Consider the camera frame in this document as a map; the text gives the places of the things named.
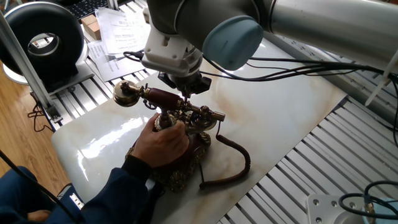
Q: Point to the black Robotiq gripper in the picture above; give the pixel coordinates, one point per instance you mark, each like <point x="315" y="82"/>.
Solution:
<point x="186" y="82"/>

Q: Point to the red brass rotary phone base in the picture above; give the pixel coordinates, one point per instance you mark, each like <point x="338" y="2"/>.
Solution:
<point x="183" y="161"/>

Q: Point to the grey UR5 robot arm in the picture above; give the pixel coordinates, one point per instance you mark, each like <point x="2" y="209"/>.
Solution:
<point x="233" y="31"/>

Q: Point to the forearm in dark blue sleeve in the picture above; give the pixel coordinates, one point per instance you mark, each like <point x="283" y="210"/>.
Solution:
<point x="109" y="199"/>

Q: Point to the brass and red phone handset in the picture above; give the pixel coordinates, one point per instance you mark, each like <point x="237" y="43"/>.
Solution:
<point x="164" y="99"/>

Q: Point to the person's bare hand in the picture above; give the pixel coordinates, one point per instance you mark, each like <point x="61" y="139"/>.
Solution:
<point x="160" y="146"/>

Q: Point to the stack of printed papers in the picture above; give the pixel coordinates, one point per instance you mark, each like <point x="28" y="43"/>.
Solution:
<point x="124" y="31"/>

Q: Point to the white marble pattern board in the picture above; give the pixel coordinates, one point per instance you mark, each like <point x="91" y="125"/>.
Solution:
<point x="264" y="124"/>

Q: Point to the small wooden block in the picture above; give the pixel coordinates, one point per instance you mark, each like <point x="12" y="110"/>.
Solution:
<point x="94" y="31"/>
<point x="88" y="20"/>

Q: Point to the black computer keyboard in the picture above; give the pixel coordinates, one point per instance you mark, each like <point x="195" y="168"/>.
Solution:
<point x="87" y="6"/>

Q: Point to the silver robot mounting plate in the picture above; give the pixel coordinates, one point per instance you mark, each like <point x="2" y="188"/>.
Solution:
<point x="323" y="208"/>

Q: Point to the dark blue trouser leg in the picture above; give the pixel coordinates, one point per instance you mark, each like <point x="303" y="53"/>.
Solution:
<point x="18" y="193"/>

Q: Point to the aluminium frame beam with bracket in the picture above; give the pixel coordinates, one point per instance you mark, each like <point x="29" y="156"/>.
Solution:
<point x="25" y="65"/>

